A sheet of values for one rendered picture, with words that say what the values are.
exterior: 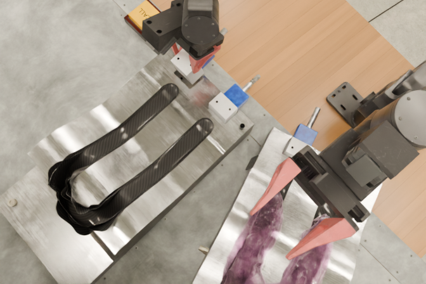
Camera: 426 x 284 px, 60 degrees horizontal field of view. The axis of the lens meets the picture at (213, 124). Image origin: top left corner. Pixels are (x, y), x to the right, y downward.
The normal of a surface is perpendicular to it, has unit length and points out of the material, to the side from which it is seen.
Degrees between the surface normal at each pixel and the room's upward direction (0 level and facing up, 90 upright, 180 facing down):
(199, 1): 19
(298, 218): 29
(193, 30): 71
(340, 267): 14
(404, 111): 2
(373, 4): 0
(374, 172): 38
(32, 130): 0
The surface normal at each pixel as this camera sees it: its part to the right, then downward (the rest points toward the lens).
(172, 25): 0.19, -0.54
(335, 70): 0.02, -0.25
